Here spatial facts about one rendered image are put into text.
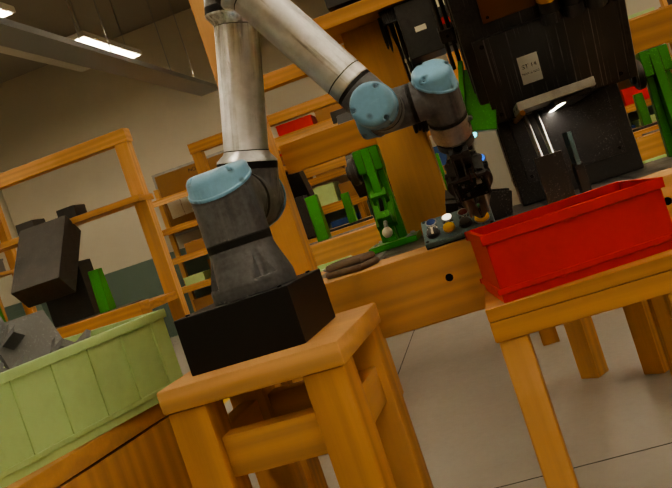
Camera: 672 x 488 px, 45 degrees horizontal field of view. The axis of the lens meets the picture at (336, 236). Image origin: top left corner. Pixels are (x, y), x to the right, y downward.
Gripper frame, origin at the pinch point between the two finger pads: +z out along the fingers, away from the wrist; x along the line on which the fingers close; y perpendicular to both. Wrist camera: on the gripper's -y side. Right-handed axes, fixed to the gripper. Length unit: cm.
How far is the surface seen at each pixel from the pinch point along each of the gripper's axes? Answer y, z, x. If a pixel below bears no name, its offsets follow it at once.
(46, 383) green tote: 37, -22, -78
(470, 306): 11.3, 14.3, -7.8
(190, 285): -760, 562, -443
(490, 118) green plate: -29.3, -1.4, 8.3
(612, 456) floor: -28, 135, 14
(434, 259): 4.7, 5.0, -11.8
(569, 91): -13.4, -11.3, 24.4
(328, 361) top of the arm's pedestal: 47, -18, -28
